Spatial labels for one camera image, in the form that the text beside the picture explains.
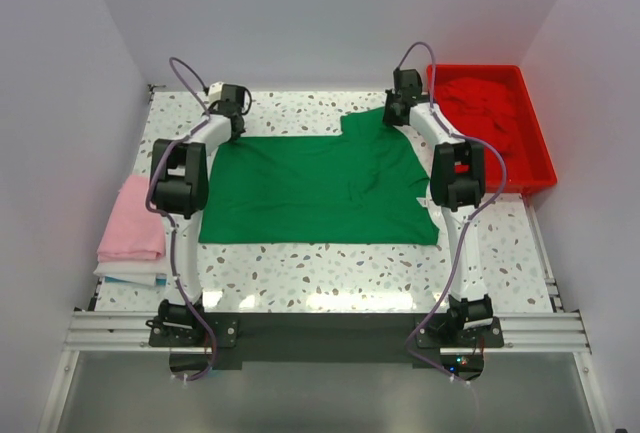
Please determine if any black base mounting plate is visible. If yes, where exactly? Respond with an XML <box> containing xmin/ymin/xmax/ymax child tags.
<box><xmin>146</xmin><ymin>307</ymin><xmax>505</xmax><ymax>373</ymax></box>

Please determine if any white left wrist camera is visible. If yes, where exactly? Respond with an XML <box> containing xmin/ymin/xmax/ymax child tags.
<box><xmin>206</xmin><ymin>82</ymin><xmax>225</xmax><ymax>103</ymax></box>

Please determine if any folded white t shirt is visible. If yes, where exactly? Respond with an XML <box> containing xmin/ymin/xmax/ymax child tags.
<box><xmin>94</xmin><ymin>258</ymin><xmax>171</xmax><ymax>277</ymax></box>

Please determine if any red t shirt in bin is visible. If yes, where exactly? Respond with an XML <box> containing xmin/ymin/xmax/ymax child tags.
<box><xmin>436</xmin><ymin>77</ymin><xmax>530</xmax><ymax>183</ymax></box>

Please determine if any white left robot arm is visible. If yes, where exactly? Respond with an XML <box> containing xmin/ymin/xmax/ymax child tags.
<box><xmin>145</xmin><ymin>83</ymin><xmax>253</xmax><ymax>353</ymax></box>

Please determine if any green t shirt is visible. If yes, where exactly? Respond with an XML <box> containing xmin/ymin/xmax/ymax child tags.
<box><xmin>199</xmin><ymin>109</ymin><xmax>439</xmax><ymax>246</ymax></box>

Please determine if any aluminium frame rail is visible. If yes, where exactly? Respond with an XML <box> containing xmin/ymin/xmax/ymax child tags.
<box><xmin>41</xmin><ymin>195</ymin><xmax>602</xmax><ymax>432</ymax></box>

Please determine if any red plastic bin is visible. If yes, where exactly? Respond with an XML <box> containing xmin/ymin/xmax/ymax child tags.
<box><xmin>427</xmin><ymin>64</ymin><xmax>557</xmax><ymax>196</ymax></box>

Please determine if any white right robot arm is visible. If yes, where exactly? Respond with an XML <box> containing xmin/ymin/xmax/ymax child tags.
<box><xmin>383</xmin><ymin>67</ymin><xmax>494</xmax><ymax>346</ymax></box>

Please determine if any folded pink t shirt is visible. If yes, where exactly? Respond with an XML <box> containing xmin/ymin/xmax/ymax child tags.
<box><xmin>97</xmin><ymin>175</ymin><xmax>165</xmax><ymax>262</ymax></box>

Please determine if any folded teal t shirt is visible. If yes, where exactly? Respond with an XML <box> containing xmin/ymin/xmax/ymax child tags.
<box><xmin>103</xmin><ymin>274</ymin><xmax>166</xmax><ymax>287</ymax></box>

